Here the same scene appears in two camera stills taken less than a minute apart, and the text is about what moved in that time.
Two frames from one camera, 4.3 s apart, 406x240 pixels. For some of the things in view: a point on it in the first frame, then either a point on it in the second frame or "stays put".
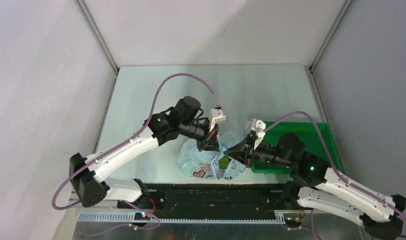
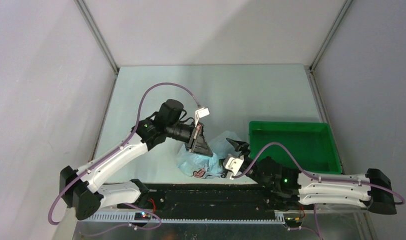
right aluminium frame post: x=329 y=36 stays put
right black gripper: x=239 y=151 -> x=238 y=145
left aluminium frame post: x=97 y=35 stays put
